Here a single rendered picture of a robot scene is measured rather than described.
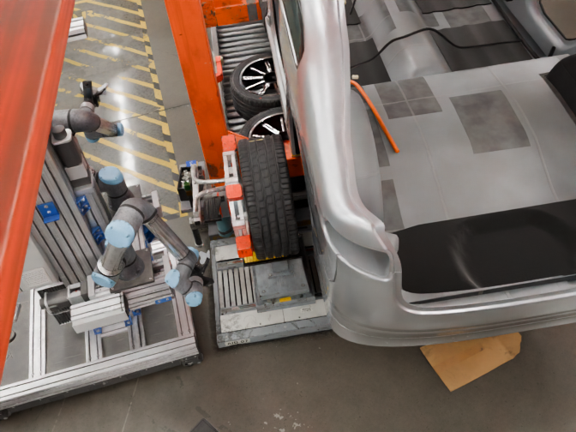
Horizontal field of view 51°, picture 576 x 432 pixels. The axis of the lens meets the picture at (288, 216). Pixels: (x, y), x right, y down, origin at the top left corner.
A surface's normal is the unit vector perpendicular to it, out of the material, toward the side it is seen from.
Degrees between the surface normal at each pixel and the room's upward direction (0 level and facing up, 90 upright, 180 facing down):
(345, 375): 0
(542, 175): 21
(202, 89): 90
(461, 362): 2
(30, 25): 0
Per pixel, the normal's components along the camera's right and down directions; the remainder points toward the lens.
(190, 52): 0.14, 0.73
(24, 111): -0.08, -0.66
